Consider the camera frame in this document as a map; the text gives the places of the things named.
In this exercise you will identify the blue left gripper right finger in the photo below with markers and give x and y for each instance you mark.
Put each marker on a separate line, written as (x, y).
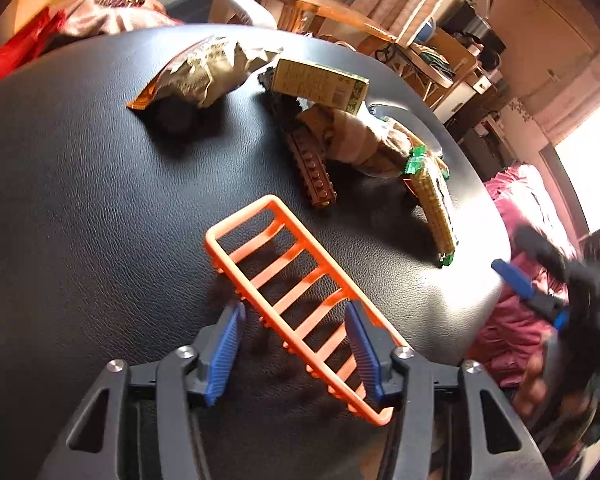
(373, 350)

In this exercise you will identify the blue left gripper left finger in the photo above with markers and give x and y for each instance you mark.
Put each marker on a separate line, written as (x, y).
(216, 347)

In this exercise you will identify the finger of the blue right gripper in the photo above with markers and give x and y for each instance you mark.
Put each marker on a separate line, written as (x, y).
(561, 320)
(514, 278)

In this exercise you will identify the orange plastic rack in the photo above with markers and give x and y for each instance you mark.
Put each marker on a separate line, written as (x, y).
(300, 293)

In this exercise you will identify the green wafer biscuit pack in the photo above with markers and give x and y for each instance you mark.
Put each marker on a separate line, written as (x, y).
(425, 176)

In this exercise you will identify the person right hand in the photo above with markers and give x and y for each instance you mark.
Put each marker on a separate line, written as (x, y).
(532, 389)

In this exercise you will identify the pink bedding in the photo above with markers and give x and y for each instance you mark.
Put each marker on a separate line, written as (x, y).
(513, 332)

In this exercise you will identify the brown chocolate bar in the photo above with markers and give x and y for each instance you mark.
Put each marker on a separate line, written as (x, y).
(310, 160)

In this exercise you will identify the beige crumpled cloth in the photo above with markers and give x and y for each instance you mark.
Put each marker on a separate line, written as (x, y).
(377, 147)

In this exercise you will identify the green tea box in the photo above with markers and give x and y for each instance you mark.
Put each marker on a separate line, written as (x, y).
(320, 84)

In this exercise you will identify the crumpled snack bag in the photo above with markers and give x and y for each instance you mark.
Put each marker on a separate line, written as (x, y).
(206, 71)

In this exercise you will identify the wooden side table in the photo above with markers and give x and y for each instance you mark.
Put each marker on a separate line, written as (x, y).
(293, 12)

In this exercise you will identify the pink garment with beads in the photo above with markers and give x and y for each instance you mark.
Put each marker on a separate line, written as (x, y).
(89, 18)

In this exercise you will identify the red cloth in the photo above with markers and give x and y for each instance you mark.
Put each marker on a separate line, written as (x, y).
(31, 41)

